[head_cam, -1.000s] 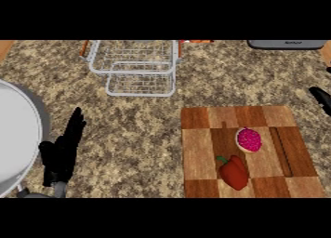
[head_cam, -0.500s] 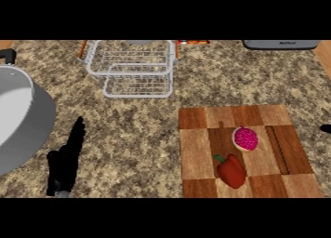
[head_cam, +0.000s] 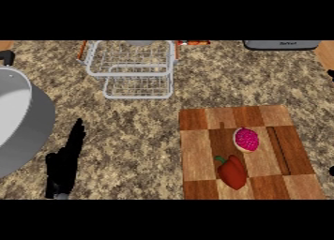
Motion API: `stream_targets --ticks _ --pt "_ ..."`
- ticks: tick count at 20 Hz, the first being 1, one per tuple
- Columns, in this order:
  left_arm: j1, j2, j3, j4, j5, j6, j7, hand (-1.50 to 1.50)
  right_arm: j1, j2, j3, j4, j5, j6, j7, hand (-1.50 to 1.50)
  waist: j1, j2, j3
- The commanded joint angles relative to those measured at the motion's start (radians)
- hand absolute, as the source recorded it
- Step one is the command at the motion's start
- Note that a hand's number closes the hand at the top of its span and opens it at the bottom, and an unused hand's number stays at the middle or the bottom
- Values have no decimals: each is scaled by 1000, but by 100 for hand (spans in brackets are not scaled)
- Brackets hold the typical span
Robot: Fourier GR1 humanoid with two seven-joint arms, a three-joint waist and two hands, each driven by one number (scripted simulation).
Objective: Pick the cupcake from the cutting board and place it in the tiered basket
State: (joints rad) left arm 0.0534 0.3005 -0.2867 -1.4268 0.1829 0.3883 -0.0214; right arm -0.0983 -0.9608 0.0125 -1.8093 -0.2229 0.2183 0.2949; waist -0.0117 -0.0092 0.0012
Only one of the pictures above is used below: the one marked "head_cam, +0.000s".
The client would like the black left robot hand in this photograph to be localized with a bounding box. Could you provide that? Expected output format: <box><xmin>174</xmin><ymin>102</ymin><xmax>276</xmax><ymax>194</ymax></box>
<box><xmin>44</xmin><ymin>117</ymin><xmax>86</xmax><ymax>200</ymax></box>

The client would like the pink frosted cupcake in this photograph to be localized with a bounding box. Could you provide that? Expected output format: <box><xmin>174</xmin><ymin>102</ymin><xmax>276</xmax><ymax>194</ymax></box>
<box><xmin>234</xmin><ymin>126</ymin><xmax>262</xmax><ymax>154</ymax></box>

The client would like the checkered wooden cutting board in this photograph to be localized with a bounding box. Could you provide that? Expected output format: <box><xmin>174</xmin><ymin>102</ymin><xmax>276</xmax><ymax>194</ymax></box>
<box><xmin>177</xmin><ymin>104</ymin><xmax>327</xmax><ymax>201</ymax></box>

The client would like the grey appliance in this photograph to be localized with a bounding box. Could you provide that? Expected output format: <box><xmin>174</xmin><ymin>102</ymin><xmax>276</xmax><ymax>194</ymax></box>
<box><xmin>241</xmin><ymin>40</ymin><xmax>322</xmax><ymax>52</ymax></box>

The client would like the large grey pot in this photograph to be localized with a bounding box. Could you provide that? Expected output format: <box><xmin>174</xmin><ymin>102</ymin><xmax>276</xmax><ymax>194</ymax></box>
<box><xmin>0</xmin><ymin>50</ymin><xmax>58</xmax><ymax>182</ymax></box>

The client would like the orange red box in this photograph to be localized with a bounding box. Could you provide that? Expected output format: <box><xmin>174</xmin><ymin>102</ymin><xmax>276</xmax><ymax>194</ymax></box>
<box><xmin>177</xmin><ymin>40</ymin><xmax>211</xmax><ymax>47</ymax></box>

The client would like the red bell pepper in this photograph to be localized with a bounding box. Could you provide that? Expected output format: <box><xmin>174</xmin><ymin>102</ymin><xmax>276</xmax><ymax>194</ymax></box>
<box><xmin>213</xmin><ymin>154</ymin><xmax>250</xmax><ymax>191</ymax></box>

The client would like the white wire tiered basket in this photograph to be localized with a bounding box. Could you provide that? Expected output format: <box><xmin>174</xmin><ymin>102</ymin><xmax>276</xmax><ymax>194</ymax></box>
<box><xmin>77</xmin><ymin>40</ymin><xmax>182</xmax><ymax>100</ymax></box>

